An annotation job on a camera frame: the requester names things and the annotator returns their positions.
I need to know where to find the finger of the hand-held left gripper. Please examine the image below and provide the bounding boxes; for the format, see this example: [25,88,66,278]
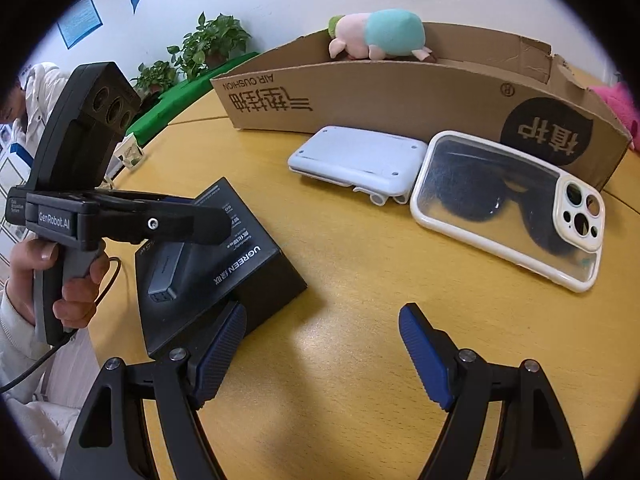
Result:
[106,189,202,208]
[97,192,233,247]

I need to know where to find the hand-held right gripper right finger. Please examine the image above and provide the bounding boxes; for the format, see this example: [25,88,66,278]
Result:
[398,302,586,480]

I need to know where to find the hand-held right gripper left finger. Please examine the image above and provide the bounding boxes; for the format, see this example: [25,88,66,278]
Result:
[60,302,248,480]

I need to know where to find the black charger box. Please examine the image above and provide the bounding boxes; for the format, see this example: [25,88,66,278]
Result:
[135,176,308,361]

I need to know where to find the black sunglasses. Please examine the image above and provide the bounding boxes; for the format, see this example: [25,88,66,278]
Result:
[440,145,591,256]

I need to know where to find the white device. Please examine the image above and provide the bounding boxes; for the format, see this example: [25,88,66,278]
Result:
[287,125,430,206]

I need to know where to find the clear white-rimmed phone case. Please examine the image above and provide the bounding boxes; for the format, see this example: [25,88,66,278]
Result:
[410,130,607,293]

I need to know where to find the cardboard box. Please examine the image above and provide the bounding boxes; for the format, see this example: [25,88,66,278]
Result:
[210,21,633,193]

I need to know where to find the pink pig plush toy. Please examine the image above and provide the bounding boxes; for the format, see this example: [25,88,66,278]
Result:
[327,8,436,63]

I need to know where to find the person's left forearm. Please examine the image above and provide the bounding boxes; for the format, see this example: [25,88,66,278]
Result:
[0,287,98,411]

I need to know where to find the person's left hand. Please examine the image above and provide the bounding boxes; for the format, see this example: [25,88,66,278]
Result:
[10,237,109,334]

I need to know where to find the green table cloth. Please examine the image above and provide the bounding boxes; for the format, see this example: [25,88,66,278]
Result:
[125,51,261,148]

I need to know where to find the small potted green plant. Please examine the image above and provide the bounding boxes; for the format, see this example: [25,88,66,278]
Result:
[131,60,178,96]

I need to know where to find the large potted green plant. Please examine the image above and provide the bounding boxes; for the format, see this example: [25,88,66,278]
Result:
[167,11,253,81]

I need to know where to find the black cable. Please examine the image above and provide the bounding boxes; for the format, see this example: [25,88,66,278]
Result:
[0,257,122,393]

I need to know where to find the blue framed wall poster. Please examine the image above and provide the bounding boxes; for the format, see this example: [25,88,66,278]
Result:
[56,0,104,50]

